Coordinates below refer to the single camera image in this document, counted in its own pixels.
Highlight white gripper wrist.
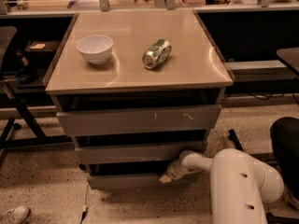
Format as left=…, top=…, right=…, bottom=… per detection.
left=159, top=160, right=200, bottom=184

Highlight grey bottom drawer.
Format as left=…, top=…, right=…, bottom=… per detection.
left=87, top=161, right=200, bottom=191

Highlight grey drawer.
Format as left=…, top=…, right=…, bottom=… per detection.
left=75, top=140, right=207, bottom=164
left=57, top=105, right=221, bottom=136
left=87, top=161, right=200, bottom=191

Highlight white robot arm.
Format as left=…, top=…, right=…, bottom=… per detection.
left=159, top=148, right=284, bottom=224

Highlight grey middle drawer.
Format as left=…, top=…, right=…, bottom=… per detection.
left=75, top=140, right=207, bottom=164

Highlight grey top drawer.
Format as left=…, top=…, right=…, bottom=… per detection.
left=57, top=105, right=221, bottom=136

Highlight grey drawer cabinet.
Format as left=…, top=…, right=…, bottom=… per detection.
left=42, top=8, right=235, bottom=190

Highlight black metal bar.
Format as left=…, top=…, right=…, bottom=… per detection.
left=229, top=129, right=243, bottom=151

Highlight green soda can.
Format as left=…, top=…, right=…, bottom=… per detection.
left=142, top=39, right=172, bottom=70

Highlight black trouser leg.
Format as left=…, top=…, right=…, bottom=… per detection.
left=270, top=117, right=299, bottom=200

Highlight white ceramic bowl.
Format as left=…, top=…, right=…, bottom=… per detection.
left=76, top=35, right=114, bottom=64

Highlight white sneaker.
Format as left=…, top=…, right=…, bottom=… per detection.
left=0, top=205, right=31, bottom=224

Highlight black headphones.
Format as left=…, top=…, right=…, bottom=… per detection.
left=15, top=65, right=39, bottom=84

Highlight dark box with note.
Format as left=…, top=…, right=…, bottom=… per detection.
left=24, top=40, right=60, bottom=59

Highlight white floor cable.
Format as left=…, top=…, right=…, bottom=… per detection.
left=79, top=184, right=92, bottom=224

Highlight black table frame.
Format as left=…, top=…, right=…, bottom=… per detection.
left=0, top=77, right=74, bottom=170

